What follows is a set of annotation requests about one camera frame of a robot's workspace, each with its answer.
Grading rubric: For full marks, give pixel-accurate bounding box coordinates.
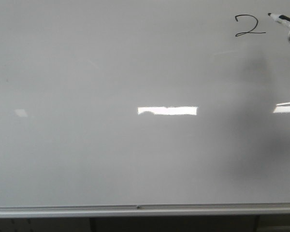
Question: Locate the white whiteboard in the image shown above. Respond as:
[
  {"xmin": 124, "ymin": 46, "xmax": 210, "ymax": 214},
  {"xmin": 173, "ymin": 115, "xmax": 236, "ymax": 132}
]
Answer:
[{"xmin": 0, "ymin": 0, "xmax": 290, "ymax": 207}]

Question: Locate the aluminium whiteboard frame rail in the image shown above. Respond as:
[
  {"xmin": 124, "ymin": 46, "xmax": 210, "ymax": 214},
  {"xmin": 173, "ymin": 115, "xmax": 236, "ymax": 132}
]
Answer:
[{"xmin": 0, "ymin": 203, "xmax": 290, "ymax": 218}]

